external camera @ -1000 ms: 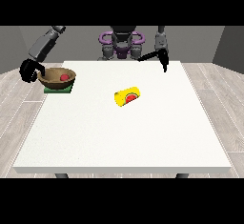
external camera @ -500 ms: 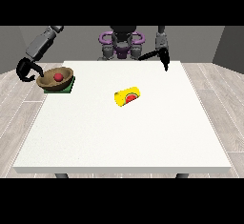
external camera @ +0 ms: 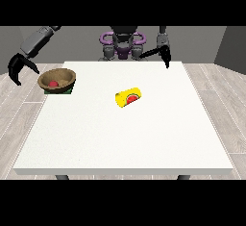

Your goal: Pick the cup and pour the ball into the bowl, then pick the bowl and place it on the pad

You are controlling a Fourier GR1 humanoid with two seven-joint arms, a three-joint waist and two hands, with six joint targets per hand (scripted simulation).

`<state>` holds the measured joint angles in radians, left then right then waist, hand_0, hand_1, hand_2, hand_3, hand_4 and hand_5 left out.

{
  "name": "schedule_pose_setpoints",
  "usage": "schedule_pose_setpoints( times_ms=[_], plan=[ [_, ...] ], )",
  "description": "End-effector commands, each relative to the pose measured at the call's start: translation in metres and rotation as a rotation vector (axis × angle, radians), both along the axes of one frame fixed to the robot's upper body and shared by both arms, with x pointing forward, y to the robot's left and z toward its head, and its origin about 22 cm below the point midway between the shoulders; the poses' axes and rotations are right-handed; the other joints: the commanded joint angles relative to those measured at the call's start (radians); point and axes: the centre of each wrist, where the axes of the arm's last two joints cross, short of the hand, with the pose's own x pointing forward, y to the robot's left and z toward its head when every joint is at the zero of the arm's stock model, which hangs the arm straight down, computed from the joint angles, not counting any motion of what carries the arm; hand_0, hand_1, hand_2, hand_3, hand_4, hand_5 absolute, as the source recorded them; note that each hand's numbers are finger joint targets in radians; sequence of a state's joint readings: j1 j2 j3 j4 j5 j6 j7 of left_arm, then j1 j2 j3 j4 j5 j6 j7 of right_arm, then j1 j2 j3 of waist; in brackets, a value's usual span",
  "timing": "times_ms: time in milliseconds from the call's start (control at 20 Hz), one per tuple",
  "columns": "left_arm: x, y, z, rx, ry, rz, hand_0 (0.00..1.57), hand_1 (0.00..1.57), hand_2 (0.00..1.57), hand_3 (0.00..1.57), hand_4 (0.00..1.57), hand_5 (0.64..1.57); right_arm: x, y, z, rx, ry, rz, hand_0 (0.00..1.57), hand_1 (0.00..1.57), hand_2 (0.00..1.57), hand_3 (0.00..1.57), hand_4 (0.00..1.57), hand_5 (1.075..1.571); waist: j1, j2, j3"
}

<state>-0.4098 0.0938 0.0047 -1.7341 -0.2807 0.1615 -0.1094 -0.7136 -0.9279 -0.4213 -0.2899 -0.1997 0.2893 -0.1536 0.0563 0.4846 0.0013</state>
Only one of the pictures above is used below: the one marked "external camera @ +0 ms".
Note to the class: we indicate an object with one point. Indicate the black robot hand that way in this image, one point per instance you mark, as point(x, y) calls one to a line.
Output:
point(164, 52)
point(16, 63)

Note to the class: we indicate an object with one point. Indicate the small red ball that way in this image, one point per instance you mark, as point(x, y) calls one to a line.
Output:
point(53, 84)

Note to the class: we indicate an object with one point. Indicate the brown wooden bowl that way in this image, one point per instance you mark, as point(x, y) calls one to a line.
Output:
point(57, 80)

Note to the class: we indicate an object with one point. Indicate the green square pad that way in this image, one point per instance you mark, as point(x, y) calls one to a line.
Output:
point(58, 92)

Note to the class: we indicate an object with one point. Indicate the yellow cup with melon print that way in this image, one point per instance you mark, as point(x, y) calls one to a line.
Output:
point(128, 97)

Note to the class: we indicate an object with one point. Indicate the grey robot trunk purple rings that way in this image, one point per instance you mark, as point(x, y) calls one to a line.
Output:
point(122, 45)

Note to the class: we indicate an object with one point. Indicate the dark table leg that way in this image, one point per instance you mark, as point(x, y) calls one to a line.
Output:
point(184, 177)
point(62, 177)

